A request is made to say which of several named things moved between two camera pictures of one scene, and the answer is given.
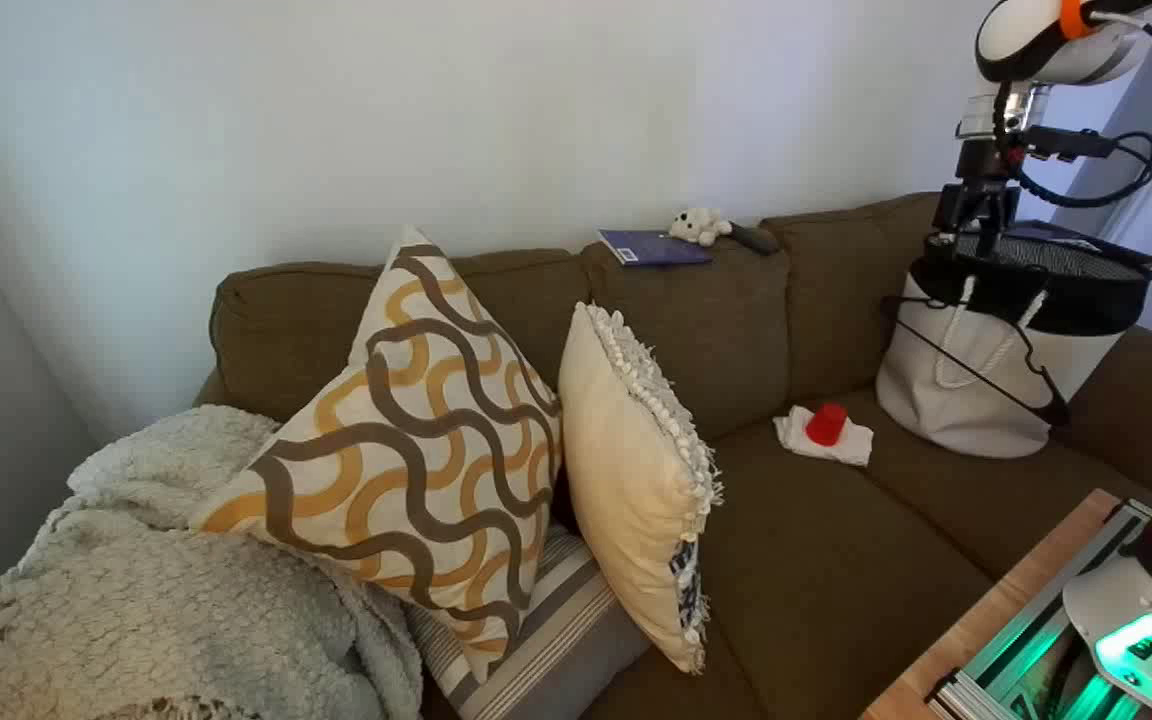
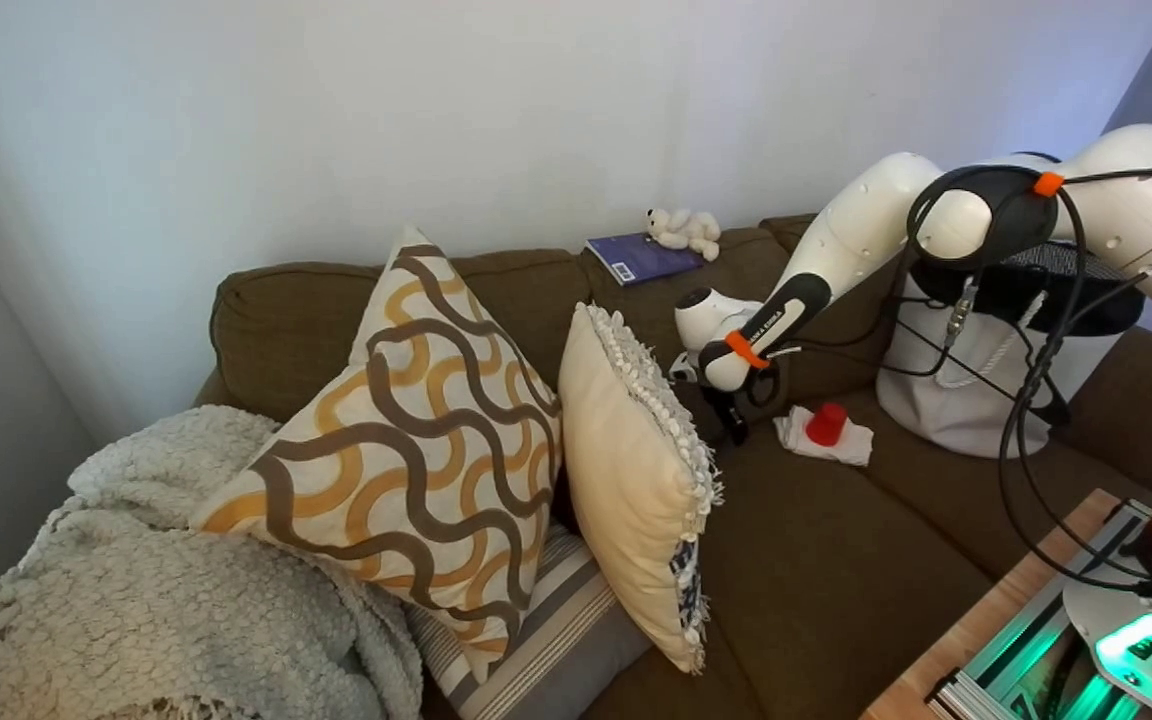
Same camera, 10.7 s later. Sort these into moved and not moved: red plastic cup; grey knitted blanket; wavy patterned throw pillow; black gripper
Moved: black gripper
Not moved: red plastic cup; wavy patterned throw pillow; grey knitted blanket
